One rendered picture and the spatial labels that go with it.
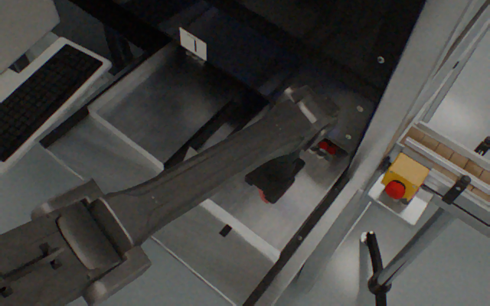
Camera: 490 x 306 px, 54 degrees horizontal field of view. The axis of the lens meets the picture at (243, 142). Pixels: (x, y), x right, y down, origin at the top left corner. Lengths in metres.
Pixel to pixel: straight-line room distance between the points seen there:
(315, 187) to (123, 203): 0.73
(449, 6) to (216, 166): 0.42
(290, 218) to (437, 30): 0.54
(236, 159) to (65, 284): 0.24
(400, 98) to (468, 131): 1.69
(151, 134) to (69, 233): 0.77
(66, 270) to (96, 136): 0.82
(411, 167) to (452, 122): 1.53
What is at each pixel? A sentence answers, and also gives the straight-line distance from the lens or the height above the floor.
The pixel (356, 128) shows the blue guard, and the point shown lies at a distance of 1.04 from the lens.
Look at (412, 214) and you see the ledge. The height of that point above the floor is 0.88.
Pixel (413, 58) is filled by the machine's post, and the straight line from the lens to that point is 0.85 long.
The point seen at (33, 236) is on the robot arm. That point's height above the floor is 1.49.
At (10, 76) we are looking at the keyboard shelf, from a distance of 1.56.
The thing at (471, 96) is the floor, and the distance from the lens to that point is 2.75.
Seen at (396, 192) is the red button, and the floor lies 1.01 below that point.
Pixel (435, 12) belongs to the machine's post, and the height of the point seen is 1.42.
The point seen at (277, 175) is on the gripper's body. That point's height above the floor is 1.20.
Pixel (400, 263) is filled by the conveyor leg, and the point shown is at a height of 0.40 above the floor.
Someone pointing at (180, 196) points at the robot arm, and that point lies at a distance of 0.53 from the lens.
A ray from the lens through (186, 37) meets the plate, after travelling 1.23.
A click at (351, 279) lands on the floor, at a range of 2.06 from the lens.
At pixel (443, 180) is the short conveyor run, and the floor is 0.93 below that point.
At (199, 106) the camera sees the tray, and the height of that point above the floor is 0.88.
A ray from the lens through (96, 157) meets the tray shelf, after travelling 1.23.
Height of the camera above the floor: 1.90
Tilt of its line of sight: 57 degrees down
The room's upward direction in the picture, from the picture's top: 5 degrees clockwise
